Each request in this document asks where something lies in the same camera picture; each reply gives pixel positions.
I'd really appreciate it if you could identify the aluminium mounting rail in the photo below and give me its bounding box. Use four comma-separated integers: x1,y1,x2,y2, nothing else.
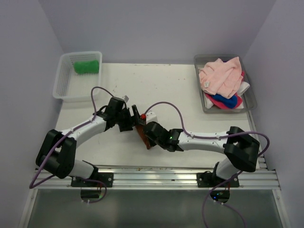
32,165,282,190

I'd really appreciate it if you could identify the light pink towel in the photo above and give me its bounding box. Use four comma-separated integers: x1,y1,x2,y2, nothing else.
199,57,243,99

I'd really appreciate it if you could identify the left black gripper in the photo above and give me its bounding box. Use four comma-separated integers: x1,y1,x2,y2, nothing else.
115,104,144,132

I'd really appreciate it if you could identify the magenta towel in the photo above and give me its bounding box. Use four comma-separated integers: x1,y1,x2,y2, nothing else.
203,71,245,110

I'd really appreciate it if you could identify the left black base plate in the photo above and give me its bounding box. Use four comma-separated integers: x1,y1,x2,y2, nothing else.
71,172,114,188

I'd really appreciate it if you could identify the purple cable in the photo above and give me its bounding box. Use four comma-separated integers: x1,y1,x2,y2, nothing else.
141,101,270,228
28,86,114,204

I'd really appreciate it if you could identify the grey plastic tray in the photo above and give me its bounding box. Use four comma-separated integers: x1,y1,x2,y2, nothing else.
194,54,257,114

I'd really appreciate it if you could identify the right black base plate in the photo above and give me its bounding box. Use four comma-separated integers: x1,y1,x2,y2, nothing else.
196,171,240,188

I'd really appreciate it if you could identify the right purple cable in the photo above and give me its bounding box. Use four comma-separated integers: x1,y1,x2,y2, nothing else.
141,101,270,228

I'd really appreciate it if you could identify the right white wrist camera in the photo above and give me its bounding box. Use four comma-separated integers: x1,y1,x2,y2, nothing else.
141,111,158,124

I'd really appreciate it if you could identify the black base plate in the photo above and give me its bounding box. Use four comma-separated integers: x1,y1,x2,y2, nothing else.
196,171,240,188
71,172,114,188

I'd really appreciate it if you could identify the white towel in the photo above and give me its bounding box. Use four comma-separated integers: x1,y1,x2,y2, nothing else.
203,82,250,110

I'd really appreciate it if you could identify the brown towel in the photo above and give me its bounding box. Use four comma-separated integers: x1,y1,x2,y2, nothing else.
135,125,151,150

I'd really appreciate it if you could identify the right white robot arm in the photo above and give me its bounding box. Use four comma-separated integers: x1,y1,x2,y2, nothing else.
143,122,260,187

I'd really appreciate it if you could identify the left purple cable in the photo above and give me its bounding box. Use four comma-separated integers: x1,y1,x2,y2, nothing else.
28,86,114,204

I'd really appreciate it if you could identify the blue towel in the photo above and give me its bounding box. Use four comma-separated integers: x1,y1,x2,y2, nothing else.
212,94,238,108

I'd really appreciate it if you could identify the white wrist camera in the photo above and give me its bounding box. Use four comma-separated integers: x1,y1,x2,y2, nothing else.
141,111,158,124
122,95,129,103

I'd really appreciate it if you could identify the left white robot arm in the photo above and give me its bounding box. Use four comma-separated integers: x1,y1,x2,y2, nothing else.
36,97,146,187

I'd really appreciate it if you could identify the white plastic basket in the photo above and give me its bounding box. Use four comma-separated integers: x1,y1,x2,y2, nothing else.
52,51,103,102

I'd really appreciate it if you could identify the green towel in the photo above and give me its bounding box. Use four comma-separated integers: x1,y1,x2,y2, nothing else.
73,60,99,75

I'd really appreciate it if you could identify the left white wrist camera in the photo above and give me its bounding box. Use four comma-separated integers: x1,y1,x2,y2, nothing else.
122,95,129,103

